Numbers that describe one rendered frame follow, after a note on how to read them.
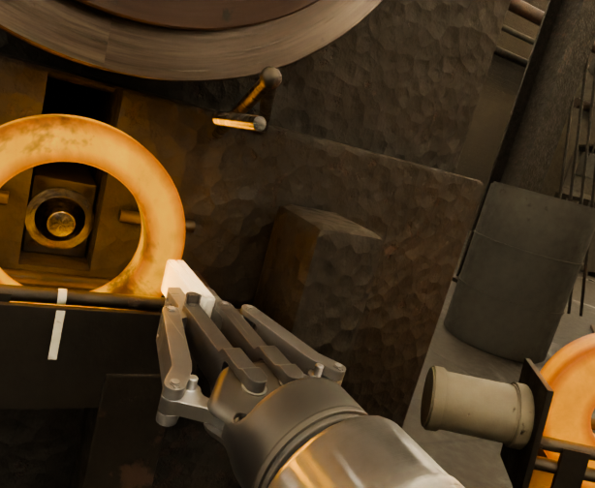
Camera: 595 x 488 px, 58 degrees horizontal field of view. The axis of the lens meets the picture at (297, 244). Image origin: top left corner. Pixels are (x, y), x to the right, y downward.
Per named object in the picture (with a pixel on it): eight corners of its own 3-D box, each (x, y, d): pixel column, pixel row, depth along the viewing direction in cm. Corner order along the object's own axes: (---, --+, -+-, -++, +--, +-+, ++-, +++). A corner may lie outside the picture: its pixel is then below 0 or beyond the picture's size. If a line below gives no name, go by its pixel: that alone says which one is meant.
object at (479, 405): (418, 410, 54) (429, 355, 53) (508, 429, 53) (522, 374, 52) (422, 441, 49) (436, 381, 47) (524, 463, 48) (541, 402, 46)
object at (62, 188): (23, 185, 75) (31, 133, 74) (69, 193, 78) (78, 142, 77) (18, 253, 50) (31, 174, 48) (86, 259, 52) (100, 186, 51)
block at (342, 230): (221, 400, 61) (272, 198, 56) (283, 400, 65) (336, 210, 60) (254, 461, 52) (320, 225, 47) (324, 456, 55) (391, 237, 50)
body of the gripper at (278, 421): (235, 559, 26) (172, 432, 33) (367, 517, 30) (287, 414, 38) (275, 431, 23) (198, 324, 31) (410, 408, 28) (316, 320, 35)
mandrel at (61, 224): (31, 200, 63) (37, 164, 62) (71, 206, 65) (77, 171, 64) (30, 244, 48) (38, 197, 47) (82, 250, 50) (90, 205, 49)
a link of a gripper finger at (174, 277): (199, 333, 40) (189, 333, 40) (169, 290, 46) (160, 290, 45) (206, 297, 39) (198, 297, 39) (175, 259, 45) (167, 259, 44)
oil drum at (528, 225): (422, 316, 321) (469, 171, 303) (490, 321, 350) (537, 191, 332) (494, 364, 271) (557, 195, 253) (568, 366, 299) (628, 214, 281)
